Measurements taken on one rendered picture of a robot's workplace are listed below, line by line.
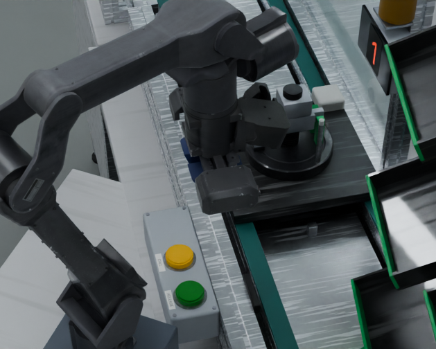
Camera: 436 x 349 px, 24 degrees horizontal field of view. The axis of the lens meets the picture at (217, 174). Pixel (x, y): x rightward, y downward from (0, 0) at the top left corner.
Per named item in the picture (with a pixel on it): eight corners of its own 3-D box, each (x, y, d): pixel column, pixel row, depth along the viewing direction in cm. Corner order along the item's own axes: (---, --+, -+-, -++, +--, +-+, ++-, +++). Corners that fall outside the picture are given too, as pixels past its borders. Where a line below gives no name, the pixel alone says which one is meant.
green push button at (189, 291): (179, 313, 140) (178, 304, 138) (172, 291, 142) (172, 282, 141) (207, 307, 140) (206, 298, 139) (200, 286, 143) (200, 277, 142)
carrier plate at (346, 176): (233, 225, 152) (233, 215, 150) (198, 122, 169) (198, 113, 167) (384, 198, 156) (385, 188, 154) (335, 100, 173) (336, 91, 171)
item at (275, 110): (233, 120, 107) (294, 111, 108) (219, 79, 112) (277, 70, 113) (234, 161, 111) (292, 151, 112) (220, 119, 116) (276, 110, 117)
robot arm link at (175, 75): (190, 77, 99) (260, 40, 104) (155, 50, 103) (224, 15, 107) (193, 129, 104) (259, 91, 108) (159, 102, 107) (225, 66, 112)
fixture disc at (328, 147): (257, 187, 155) (258, 178, 153) (235, 128, 164) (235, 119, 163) (344, 172, 157) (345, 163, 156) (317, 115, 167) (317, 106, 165)
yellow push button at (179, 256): (168, 275, 145) (168, 266, 143) (163, 255, 147) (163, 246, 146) (196, 270, 145) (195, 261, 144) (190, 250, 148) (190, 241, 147)
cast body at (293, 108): (274, 136, 155) (276, 101, 150) (267, 118, 158) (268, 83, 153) (326, 127, 156) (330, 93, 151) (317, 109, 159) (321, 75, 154)
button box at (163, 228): (172, 346, 142) (170, 319, 138) (144, 238, 157) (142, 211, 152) (220, 336, 143) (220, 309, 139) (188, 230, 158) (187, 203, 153)
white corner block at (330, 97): (317, 122, 169) (319, 103, 166) (310, 104, 172) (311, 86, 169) (344, 118, 169) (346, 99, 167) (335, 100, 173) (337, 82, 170)
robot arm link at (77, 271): (-13, 201, 89) (41, 152, 90) (-54, 157, 93) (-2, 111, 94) (118, 336, 115) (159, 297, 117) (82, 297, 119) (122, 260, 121)
